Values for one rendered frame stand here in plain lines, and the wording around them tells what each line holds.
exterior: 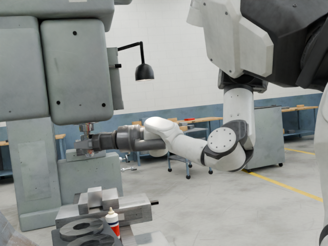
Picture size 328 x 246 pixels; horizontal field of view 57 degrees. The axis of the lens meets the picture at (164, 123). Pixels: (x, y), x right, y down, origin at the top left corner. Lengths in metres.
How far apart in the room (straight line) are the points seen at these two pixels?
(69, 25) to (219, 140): 0.55
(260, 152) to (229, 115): 4.66
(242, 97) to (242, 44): 0.21
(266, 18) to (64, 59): 0.57
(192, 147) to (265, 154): 4.76
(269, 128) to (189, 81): 3.11
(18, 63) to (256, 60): 0.64
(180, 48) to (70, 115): 7.21
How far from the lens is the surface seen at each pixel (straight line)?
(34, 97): 0.93
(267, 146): 5.60
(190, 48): 8.13
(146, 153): 6.95
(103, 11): 0.97
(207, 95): 8.15
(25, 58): 0.95
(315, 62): 0.68
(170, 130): 0.91
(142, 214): 1.19
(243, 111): 0.87
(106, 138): 0.98
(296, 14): 0.67
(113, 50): 1.04
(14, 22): 0.98
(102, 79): 0.94
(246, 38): 0.73
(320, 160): 0.70
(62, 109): 0.94
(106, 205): 1.17
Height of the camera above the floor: 1.34
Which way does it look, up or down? 4 degrees down
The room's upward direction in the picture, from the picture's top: 6 degrees counter-clockwise
